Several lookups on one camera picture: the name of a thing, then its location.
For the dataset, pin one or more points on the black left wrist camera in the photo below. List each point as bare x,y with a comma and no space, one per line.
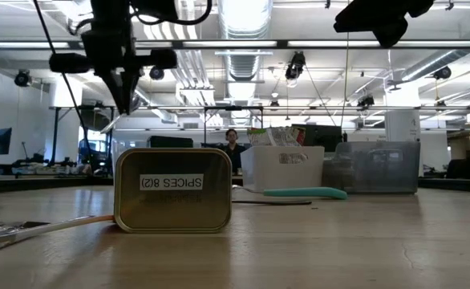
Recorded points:
155,8

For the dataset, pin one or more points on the grey translucent bin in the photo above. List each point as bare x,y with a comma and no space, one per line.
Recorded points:
379,168

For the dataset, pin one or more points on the person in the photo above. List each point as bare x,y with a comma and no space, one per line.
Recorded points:
467,168
232,150

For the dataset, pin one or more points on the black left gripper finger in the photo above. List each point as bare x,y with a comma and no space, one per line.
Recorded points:
130,88
115,90

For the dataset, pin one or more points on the white plastic bin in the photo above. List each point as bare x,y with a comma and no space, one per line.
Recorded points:
267,172

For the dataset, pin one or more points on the plain silver spoon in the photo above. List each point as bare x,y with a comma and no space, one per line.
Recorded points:
110,124

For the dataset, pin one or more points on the silver ventilation duct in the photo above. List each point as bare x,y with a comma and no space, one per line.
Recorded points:
245,16

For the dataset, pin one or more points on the black background frame rig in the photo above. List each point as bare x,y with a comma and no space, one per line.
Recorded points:
179,107

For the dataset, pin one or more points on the green chips bag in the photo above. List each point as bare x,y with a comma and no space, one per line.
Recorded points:
275,136

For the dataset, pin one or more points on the dark angled monitor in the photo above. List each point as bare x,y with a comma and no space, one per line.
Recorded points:
0,140

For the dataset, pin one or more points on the black monitor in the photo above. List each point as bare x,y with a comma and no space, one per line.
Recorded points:
171,141
323,136

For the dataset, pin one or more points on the red-lidded spice tin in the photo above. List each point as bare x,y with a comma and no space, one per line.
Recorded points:
171,208

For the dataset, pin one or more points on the black ceiling spotlight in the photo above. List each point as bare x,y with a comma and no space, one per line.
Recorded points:
442,72
156,74
365,100
22,78

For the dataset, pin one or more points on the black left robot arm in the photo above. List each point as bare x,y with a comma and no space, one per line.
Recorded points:
110,16

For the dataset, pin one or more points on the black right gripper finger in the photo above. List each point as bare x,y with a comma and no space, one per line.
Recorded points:
379,14
393,34

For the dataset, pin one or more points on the black overhead camera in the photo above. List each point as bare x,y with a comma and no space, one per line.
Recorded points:
296,64

